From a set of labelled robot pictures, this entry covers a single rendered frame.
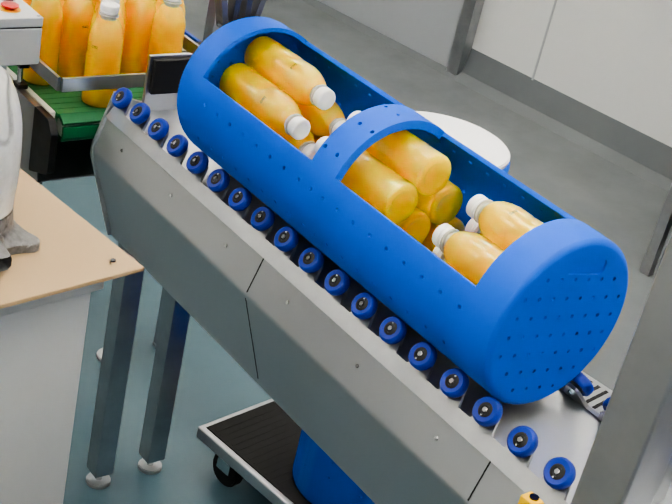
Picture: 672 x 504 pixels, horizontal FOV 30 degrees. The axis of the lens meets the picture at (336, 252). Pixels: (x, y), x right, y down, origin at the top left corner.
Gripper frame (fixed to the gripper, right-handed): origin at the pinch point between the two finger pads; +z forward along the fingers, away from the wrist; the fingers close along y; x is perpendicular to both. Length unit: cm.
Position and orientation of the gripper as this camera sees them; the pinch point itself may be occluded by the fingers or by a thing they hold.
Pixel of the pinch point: (232, 48)
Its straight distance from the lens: 240.4
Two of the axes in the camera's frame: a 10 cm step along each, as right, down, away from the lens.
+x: 5.8, 4.9, -6.5
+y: -7.9, 1.4, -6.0
